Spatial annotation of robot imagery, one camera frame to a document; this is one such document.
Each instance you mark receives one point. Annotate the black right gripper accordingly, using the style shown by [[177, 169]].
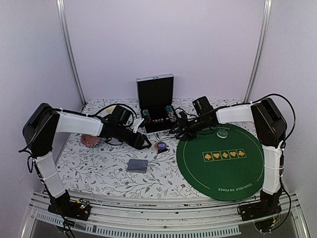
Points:
[[181, 124]]

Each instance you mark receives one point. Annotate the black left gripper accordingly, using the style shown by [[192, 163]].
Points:
[[137, 143]]

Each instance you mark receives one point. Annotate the purple small blind button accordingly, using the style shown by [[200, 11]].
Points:
[[160, 145]]

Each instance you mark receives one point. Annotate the clear dealer button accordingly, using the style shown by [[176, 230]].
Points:
[[222, 133]]

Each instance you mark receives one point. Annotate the orange poker chip stack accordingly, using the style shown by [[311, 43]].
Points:
[[146, 116]]

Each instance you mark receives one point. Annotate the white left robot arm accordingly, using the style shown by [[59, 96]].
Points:
[[48, 127]]

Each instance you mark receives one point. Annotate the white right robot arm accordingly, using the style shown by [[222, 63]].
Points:
[[270, 128]]

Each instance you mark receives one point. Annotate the triangular all in marker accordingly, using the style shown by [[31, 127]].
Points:
[[162, 150]]

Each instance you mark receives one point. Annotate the blue playing card deck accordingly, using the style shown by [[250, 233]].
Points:
[[137, 166]]

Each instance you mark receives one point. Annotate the green poker chip stack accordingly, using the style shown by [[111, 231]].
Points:
[[170, 113]]

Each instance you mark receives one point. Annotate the aluminium poker case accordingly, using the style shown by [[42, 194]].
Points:
[[154, 94]]

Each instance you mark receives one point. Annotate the cream ribbed ceramic mug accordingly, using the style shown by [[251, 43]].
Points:
[[110, 109]]

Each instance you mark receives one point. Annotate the green round poker mat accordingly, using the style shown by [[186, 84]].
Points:
[[228, 169]]

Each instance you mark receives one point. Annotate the red patterned bowl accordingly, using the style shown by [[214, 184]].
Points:
[[90, 141]]

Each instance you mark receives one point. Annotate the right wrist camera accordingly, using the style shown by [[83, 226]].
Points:
[[202, 106]]

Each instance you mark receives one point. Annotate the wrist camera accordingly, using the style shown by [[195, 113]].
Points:
[[125, 118], [202, 106]]

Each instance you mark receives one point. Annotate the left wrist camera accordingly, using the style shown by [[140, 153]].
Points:
[[125, 118]]

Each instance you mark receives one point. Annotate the front aluminium rail base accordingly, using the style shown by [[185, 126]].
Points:
[[126, 217]]

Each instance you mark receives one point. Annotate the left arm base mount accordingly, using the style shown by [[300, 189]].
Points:
[[79, 209]]

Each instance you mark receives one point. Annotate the right aluminium frame post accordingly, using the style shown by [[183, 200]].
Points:
[[260, 49]]

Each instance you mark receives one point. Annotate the aluminium frame post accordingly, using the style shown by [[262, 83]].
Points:
[[260, 49], [69, 51]]

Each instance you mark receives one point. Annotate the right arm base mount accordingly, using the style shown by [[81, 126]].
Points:
[[260, 210]]

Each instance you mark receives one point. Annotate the left aluminium frame post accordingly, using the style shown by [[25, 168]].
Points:
[[69, 51]]

